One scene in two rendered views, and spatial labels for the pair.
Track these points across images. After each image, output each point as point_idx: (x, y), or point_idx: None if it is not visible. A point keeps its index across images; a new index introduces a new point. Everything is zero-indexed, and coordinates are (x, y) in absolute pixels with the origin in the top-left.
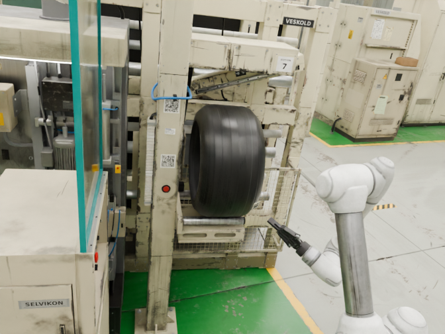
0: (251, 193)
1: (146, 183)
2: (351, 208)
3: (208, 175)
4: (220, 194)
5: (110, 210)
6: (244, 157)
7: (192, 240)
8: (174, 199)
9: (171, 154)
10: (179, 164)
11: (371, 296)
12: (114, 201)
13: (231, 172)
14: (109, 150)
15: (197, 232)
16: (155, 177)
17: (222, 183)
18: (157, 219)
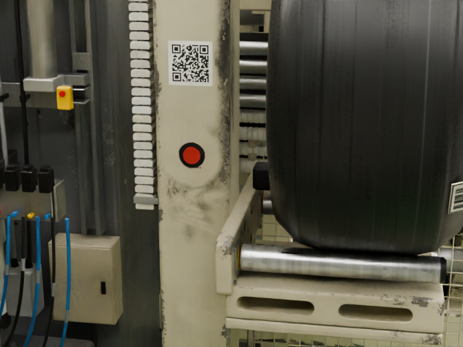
0: (435, 137)
1: (136, 139)
2: None
3: (281, 73)
4: (324, 139)
5: (45, 219)
6: (399, 8)
7: (268, 321)
8: (219, 193)
9: (198, 41)
10: (226, 73)
11: None
12: (55, 193)
13: (355, 59)
14: (52, 53)
15: (280, 297)
16: (159, 116)
17: (325, 99)
18: (173, 254)
